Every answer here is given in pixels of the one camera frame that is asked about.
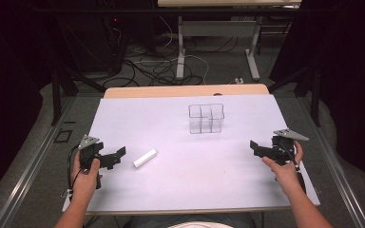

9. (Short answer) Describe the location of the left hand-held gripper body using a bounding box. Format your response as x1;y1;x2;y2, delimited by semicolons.
77;134;112;190

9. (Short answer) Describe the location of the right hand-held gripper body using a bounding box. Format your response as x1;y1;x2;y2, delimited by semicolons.
263;127;310;167

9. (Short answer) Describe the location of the person's right hand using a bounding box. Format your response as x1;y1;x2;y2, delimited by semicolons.
261;140;304;193

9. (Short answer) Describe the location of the person's left hand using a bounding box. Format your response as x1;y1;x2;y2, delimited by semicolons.
70;151;102;201

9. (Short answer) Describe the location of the white cylinder tube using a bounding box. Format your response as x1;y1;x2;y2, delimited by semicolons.
132;148;158;169

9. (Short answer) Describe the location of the clear plastic divided organizer box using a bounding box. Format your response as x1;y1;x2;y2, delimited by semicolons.
188;103;225;135

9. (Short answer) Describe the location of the black metal stand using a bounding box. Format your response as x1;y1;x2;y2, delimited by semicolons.
48;67;107;126
267;65;322;127

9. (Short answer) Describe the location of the pale lavender table mat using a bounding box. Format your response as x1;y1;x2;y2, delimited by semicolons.
62;93;321;213

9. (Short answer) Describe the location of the person's torso clothing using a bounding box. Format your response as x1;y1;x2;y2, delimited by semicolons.
120;212;258;228

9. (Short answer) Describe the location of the black computer tower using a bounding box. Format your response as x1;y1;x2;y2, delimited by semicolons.
60;13;124;75

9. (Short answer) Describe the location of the desk with white metal legs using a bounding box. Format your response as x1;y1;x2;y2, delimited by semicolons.
157;0;302;82

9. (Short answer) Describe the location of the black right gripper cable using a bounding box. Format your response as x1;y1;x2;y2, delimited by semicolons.
279;143;308;195

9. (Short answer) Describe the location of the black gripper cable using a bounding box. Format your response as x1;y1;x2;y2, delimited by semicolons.
279;143;308;195
66;143;84;201

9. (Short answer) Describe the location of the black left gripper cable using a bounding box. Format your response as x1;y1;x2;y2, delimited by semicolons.
66;143;84;201

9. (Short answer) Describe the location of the aluminium floor rail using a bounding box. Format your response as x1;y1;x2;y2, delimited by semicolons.
298;96;365;228
0;96;77;228

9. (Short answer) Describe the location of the tangle of floor cables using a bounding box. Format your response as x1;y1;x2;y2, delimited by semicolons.
103;15;240;88

